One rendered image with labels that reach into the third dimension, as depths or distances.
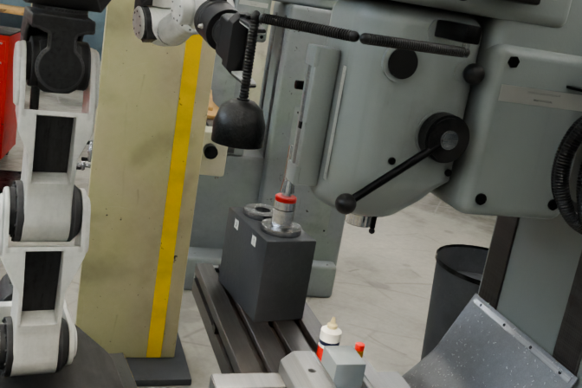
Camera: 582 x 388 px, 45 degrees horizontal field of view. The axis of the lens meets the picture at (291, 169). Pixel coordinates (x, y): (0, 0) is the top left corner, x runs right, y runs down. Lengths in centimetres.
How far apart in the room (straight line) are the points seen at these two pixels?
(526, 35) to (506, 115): 12
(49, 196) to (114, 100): 113
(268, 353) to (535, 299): 52
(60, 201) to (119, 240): 125
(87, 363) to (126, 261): 97
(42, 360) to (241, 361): 62
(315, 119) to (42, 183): 80
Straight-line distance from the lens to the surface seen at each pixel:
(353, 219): 113
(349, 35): 86
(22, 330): 181
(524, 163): 112
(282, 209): 151
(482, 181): 108
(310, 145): 106
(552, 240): 134
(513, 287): 143
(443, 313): 312
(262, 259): 149
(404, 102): 102
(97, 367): 204
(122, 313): 306
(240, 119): 94
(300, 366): 120
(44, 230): 171
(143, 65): 275
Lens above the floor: 162
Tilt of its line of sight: 14 degrees down
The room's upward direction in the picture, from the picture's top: 10 degrees clockwise
